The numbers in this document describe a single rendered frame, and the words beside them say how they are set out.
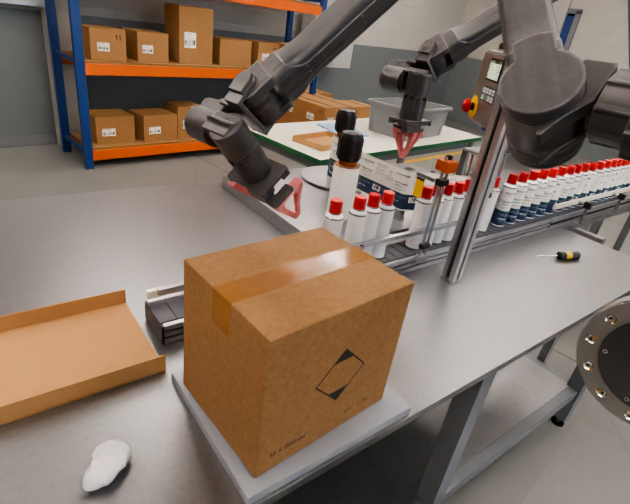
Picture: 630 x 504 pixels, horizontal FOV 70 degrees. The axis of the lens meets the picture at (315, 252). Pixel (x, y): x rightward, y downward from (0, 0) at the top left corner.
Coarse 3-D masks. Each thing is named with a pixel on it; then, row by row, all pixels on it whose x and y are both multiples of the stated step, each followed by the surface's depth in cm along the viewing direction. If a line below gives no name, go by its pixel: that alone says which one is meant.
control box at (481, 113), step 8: (488, 56) 123; (496, 56) 118; (504, 56) 114; (488, 64) 123; (504, 64) 113; (480, 72) 127; (480, 80) 127; (480, 88) 126; (496, 88) 116; (480, 96) 125; (480, 104) 125; (488, 104) 120; (472, 112) 130; (480, 112) 124; (488, 112) 119; (472, 120) 131; (480, 120) 124; (488, 120) 119
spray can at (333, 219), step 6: (336, 198) 117; (330, 204) 116; (336, 204) 115; (342, 204) 116; (330, 210) 116; (336, 210) 116; (324, 216) 118; (330, 216) 116; (336, 216) 116; (342, 216) 117; (324, 222) 118; (330, 222) 116; (336, 222) 116; (342, 222) 118; (330, 228) 117; (336, 228) 117; (336, 234) 118
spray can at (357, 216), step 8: (360, 200) 119; (352, 208) 122; (360, 208) 120; (352, 216) 121; (360, 216) 120; (352, 224) 122; (360, 224) 122; (352, 232) 123; (360, 232) 123; (352, 240) 124; (360, 240) 125
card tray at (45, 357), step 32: (0, 320) 92; (32, 320) 96; (64, 320) 98; (96, 320) 100; (128, 320) 101; (0, 352) 88; (32, 352) 89; (64, 352) 90; (96, 352) 91; (128, 352) 93; (0, 384) 81; (32, 384) 82; (64, 384) 83; (96, 384) 82; (0, 416) 73
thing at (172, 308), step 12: (492, 228) 170; (504, 228) 172; (396, 252) 140; (408, 252) 142; (156, 300) 102; (168, 300) 102; (180, 300) 103; (156, 312) 98; (168, 312) 98; (180, 312) 99
